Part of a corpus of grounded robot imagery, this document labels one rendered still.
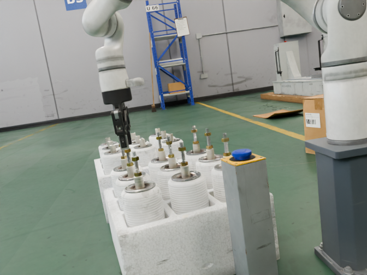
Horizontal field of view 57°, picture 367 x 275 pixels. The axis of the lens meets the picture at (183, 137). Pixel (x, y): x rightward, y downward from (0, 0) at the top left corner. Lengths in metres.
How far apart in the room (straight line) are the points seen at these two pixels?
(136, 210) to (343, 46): 0.57
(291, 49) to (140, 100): 3.21
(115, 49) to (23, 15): 6.61
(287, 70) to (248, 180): 4.56
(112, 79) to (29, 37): 6.54
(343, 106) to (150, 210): 0.48
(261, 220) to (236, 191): 0.08
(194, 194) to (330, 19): 0.48
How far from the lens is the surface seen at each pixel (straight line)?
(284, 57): 5.20
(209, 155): 0.99
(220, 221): 0.84
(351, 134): 0.81
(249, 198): 0.70
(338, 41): 0.78
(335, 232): 0.87
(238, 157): 0.69
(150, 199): 0.80
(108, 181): 1.30
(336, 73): 0.79
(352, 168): 0.80
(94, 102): 7.07
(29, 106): 7.37
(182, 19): 6.42
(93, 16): 0.88
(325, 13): 0.80
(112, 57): 0.88
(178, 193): 0.82
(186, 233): 0.81
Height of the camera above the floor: 0.49
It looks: 10 degrees down
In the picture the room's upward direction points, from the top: 8 degrees counter-clockwise
